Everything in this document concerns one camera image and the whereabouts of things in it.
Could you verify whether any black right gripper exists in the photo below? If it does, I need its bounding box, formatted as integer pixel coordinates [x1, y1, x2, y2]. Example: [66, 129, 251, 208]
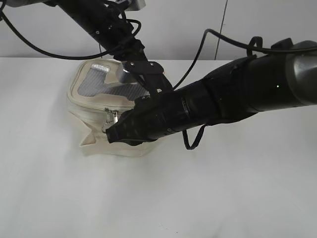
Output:
[106, 93, 189, 147]

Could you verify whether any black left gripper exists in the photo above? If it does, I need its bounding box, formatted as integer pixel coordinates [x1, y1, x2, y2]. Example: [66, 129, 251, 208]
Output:
[113, 39, 173, 98]

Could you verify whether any silver zipper pull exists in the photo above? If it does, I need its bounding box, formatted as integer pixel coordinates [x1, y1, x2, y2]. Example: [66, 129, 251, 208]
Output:
[102, 108, 119, 133]

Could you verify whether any cream canvas bag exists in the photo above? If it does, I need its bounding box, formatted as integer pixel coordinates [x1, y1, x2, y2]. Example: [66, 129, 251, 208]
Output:
[67, 58, 161, 157]

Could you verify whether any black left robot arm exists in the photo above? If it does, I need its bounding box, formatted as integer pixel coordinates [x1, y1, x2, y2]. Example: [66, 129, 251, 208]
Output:
[0, 0, 173, 97]

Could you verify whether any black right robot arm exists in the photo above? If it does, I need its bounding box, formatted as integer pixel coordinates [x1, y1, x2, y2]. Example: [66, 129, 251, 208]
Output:
[105, 39, 317, 150]

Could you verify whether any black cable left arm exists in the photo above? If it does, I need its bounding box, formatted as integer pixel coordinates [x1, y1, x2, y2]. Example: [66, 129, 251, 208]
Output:
[0, 9, 142, 60]

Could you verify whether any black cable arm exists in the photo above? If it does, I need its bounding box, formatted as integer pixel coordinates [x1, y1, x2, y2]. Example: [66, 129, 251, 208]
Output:
[0, 9, 142, 60]
[172, 29, 263, 150]

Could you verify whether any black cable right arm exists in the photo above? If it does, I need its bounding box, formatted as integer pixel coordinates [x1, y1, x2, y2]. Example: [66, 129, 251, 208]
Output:
[172, 29, 263, 150]

